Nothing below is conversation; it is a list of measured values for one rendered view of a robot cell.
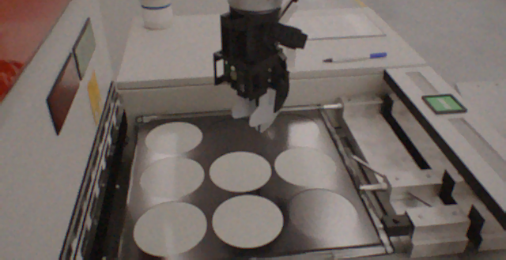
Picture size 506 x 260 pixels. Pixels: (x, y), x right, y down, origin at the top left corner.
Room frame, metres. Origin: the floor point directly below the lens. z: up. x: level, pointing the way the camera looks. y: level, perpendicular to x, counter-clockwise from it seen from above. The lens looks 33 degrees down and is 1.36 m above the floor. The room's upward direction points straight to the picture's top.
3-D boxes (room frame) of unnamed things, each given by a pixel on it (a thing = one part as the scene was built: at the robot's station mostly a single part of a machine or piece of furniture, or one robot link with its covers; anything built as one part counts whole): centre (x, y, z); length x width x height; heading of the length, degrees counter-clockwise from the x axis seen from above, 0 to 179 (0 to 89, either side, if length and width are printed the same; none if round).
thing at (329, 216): (0.56, 0.02, 0.90); 0.34 x 0.34 x 0.01; 7
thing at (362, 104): (0.77, -0.22, 0.89); 0.08 x 0.03 x 0.03; 97
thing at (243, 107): (0.59, 0.01, 1.00); 0.06 x 0.03 x 0.09; 139
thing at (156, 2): (1.03, 0.23, 1.01); 0.07 x 0.07 x 0.10
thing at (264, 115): (0.57, -0.01, 1.00); 0.06 x 0.03 x 0.09; 139
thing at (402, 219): (0.44, -0.20, 0.90); 0.04 x 0.02 x 0.03; 97
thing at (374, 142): (0.61, -0.24, 0.87); 0.36 x 0.08 x 0.03; 7
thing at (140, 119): (0.74, 0.04, 0.90); 0.37 x 0.01 x 0.01; 97
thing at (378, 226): (0.58, -0.16, 0.90); 0.38 x 0.01 x 0.01; 7
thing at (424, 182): (0.53, -0.25, 0.89); 0.08 x 0.03 x 0.03; 97
